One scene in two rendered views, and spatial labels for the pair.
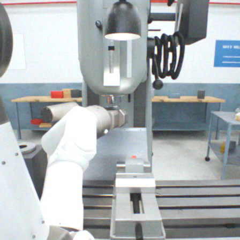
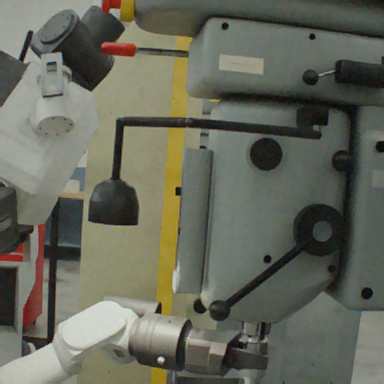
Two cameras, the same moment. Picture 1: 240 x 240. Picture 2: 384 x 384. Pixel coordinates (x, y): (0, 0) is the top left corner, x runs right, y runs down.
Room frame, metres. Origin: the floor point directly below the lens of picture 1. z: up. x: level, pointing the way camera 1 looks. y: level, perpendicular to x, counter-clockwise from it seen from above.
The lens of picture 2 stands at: (0.38, -1.04, 1.55)
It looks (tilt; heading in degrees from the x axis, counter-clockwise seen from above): 3 degrees down; 84
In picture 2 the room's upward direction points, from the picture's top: 4 degrees clockwise
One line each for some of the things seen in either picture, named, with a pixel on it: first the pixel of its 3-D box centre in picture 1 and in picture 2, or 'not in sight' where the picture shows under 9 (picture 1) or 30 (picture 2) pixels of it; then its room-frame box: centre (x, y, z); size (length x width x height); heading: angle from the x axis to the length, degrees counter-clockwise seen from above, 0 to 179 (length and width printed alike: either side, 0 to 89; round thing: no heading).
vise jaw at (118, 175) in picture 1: (135, 182); not in sight; (0.56, -0.05, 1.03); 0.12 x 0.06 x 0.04; 90
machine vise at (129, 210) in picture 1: (134, 187); not in sight; (0.59, -0.05, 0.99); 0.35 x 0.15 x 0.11; 0
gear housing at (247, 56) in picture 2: not in sight; (304, 71); (0.66, 0.02, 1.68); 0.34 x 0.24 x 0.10; 0
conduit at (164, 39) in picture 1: (160, 55); not in sight; (0.89, -0.18, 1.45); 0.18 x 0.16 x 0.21; 0
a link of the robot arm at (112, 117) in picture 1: (100, 120); (195, 349); (0.54, 0.06, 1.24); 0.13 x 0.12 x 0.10; 67
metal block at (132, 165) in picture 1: (134, 169); not in sight; (0.62, -0.05, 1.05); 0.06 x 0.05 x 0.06; 90
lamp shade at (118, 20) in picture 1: (122, 20); (114, 200); (0.40, 0.00, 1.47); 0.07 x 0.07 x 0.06
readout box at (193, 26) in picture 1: (191, 17); not in sight; (0.92, -0.32, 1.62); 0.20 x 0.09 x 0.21; 0
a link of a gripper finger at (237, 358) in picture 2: not in sight; (247, 361); (0.61, -0.01, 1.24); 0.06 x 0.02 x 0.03; 157
